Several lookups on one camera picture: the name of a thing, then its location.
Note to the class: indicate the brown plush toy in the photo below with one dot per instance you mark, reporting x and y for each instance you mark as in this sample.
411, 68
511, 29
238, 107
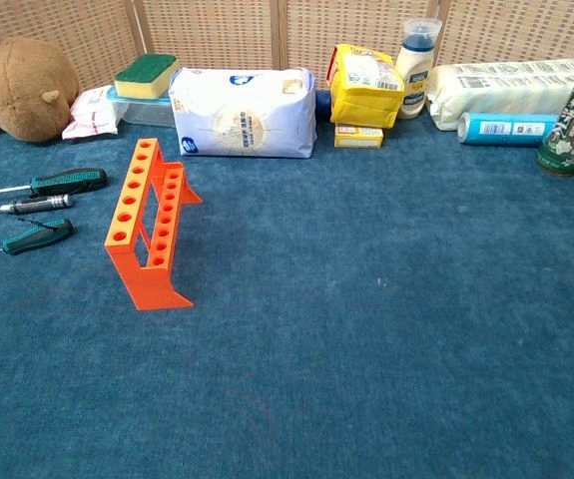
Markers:
29, 90

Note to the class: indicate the green tea bottle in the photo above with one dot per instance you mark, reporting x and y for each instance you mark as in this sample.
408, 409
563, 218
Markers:
573, 115

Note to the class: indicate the small green black screwdriver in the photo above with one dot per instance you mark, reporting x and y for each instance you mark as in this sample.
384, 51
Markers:
37, 234

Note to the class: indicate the cream noodle package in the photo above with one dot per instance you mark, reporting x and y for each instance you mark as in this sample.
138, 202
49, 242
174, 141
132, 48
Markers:
501, 87

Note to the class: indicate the clear plastic container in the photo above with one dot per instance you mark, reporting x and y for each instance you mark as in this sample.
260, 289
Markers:
149, 111

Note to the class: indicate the white red snack packet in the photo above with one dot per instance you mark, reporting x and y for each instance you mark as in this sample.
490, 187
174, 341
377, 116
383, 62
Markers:
92, 115

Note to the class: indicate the black silver metal screwdriver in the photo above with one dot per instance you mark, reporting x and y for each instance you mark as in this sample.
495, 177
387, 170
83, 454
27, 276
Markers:
37, 204

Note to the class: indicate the white flour bag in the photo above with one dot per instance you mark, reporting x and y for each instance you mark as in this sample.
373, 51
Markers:
244, 115

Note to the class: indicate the mayonnaise squeeze bottle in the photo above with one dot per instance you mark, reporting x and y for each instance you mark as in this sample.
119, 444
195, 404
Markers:
413, 75

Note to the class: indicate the yellow green sponge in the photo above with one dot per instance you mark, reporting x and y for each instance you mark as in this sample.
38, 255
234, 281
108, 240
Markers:
147, 75

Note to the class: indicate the dark blue round object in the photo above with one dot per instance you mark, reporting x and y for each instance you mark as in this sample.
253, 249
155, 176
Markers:
323, 102

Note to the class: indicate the yellow snack bag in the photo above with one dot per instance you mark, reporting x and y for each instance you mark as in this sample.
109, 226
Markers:
364, 87

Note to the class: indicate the light blue cylindrical can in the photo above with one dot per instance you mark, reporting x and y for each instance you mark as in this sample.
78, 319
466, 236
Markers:
503, 129

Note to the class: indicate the orange test tube rack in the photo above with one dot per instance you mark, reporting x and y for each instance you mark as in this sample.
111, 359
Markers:
139, 279

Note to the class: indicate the small yellow box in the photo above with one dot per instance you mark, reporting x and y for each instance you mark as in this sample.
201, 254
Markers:
359, 136

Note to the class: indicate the large green black screwdriver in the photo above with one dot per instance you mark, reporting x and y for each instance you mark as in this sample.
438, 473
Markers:
67, 180

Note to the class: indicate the wicker folding screen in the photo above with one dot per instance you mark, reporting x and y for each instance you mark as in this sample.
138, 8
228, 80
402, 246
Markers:
286, 30

